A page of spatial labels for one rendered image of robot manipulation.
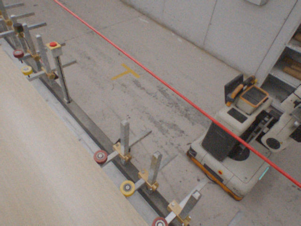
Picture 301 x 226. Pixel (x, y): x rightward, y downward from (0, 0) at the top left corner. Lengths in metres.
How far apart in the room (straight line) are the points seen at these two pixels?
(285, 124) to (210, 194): 0.98
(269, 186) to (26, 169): 2.21
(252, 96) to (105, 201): 1.35
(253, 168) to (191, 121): 0.91
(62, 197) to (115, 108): 1.69
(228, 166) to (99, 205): 1.35
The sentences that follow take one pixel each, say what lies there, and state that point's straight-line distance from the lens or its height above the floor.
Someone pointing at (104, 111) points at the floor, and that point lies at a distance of 2.75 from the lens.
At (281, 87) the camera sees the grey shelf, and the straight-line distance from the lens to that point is 3.64.
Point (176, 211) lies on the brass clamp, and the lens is 1.32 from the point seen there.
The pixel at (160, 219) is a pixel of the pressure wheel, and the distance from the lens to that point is 1.21.
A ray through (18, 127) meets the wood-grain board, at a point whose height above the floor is 0.90.
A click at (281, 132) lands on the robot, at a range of 1.86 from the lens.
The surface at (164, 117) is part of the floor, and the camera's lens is 2.73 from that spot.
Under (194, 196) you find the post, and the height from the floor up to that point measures 1.13.
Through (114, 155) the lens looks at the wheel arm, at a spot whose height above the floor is 0.82.
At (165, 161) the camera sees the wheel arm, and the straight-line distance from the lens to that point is 1.43.
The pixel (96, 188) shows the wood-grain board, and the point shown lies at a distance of 1.26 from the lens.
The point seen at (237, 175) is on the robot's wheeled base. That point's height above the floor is 0.28.
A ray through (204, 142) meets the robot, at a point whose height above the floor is 0.38.
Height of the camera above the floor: 2.06
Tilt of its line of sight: 49 degrees down
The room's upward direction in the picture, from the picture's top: 8 degrees clockwise
